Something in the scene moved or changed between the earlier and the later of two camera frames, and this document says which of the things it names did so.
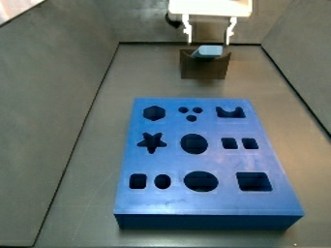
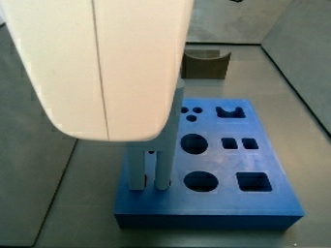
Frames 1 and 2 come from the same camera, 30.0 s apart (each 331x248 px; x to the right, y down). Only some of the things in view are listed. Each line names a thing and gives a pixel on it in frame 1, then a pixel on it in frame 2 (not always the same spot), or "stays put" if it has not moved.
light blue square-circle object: (211, 49) -> (163, 148)
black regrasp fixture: (203, 68) stays put
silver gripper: (228, 8) -> (104, 59)
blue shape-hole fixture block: (200, 170) stays put
